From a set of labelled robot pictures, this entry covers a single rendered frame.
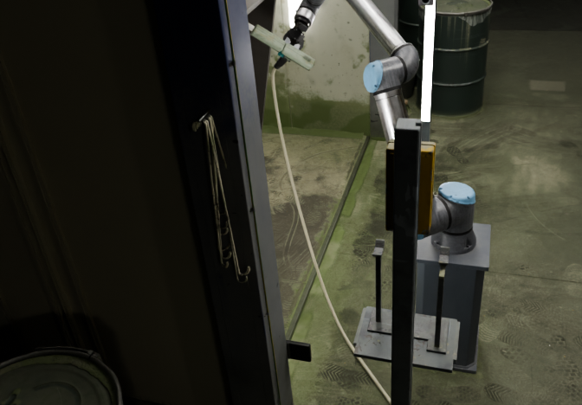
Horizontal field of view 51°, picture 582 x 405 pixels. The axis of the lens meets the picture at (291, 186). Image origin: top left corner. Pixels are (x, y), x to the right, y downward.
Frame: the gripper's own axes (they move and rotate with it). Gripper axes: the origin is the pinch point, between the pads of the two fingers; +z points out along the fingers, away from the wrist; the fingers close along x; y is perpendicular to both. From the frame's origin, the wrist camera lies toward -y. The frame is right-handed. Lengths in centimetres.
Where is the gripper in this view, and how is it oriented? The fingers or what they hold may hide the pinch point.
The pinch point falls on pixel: (286, 54)
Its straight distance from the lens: 278.5
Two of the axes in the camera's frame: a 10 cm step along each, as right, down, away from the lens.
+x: -8.5, -4.7, -2.5
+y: -3.6, 1.5, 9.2
